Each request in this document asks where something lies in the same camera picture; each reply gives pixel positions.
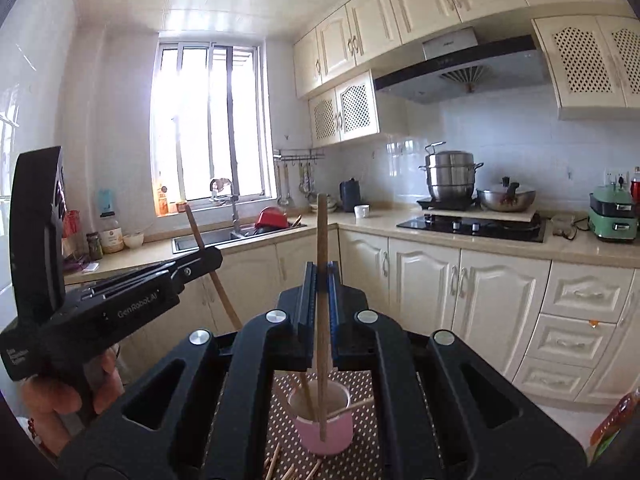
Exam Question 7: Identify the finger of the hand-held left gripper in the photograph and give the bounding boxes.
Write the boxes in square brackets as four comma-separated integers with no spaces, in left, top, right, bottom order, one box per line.
[162,247,223,293]

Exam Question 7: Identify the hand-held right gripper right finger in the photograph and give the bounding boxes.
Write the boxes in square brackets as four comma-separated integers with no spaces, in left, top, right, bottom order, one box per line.
[325,261,588,480]

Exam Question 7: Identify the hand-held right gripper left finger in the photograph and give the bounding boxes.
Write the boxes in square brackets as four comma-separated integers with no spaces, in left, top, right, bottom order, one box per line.
[60,261,319,480]

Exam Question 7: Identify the single wooden chopstick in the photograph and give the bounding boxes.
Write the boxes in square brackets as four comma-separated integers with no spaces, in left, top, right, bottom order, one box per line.
[298,374,319,423]
[316,193,332,442]
[185,205,244,332]
[327,397,376,417]

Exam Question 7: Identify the pink cup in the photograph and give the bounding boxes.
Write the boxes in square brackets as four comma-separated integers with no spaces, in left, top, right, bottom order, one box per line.
[287,379,353,456]

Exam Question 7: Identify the bunch of wooden chopsticks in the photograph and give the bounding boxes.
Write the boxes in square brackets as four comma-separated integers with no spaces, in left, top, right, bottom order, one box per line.
[262,440,323,480]

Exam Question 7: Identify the person's left hand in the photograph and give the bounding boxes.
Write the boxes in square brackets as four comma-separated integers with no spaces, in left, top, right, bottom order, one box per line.
[22,347,121,456]

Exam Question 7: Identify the steel sink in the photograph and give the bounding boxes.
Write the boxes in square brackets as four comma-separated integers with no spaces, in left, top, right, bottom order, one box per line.
[172,223,308,254]

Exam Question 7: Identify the red hanging bag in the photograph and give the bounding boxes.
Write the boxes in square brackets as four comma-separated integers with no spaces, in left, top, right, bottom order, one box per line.
[62,210,81,261]

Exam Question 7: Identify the metal faucet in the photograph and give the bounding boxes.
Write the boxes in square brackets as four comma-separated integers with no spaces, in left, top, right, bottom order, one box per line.
[210,177,241,236]

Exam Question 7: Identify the large jar with black lid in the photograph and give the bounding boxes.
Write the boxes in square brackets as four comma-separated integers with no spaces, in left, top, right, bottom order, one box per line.
[98,211,125,254]

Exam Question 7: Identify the red pot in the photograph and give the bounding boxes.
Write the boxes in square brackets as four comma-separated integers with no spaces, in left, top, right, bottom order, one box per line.
[255,206,288,235]

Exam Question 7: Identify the cream base cabinets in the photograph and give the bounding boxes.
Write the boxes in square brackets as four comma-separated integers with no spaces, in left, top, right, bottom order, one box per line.
[65,227,640,406]

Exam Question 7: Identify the black kettle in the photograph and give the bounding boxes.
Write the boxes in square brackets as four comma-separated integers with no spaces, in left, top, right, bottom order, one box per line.
[340,178,361,212]

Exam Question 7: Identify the hanging metal ladle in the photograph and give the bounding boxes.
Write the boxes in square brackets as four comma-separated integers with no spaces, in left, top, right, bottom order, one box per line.
[277,162,292,206]

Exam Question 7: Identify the barred window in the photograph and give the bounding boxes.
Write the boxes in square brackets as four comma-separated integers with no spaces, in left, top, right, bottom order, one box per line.
[150,40,278,216]

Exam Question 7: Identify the black induction cooker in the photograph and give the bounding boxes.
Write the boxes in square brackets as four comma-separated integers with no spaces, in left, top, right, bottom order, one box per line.
[416,196,481,211]

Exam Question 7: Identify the black glass gas stove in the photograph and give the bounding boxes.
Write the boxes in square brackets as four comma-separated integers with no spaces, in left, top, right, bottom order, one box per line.
[396,214,547,244]

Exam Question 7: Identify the stainless steel steamer pot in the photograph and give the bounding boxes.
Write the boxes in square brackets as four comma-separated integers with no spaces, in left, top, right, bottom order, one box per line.
[419,141,485,202]

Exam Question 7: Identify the beige board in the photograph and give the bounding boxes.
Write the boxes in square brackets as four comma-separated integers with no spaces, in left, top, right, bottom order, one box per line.
[425,207,540,226]

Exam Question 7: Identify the small cream lattice door cabinet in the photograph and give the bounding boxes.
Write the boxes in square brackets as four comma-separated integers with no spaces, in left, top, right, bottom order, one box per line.
[308,71,408,147]

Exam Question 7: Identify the steel wok with lid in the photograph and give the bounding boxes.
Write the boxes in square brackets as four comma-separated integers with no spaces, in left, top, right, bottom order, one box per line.
[476,176,537,212]

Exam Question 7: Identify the clear plastic container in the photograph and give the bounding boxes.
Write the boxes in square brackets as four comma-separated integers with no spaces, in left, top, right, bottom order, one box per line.
[550,214,576,238]

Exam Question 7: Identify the range hood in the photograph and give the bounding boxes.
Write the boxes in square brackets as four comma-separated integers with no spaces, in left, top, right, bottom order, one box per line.
[374,27,551,106]

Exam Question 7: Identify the green multi-cooker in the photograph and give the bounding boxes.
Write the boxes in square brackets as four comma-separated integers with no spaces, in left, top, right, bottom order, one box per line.
[587,185,638,241]

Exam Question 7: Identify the cream upper cabinet row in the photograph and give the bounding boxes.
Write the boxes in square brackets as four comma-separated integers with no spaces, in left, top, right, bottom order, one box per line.
[292,0,640,101]

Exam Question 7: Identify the large cream lattice door cabinet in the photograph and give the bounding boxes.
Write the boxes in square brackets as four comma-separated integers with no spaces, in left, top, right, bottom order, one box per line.
[532,15,640,122]

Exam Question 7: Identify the metal utensil rail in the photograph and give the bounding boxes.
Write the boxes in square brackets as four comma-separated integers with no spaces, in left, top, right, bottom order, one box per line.
[274,148,326,163]

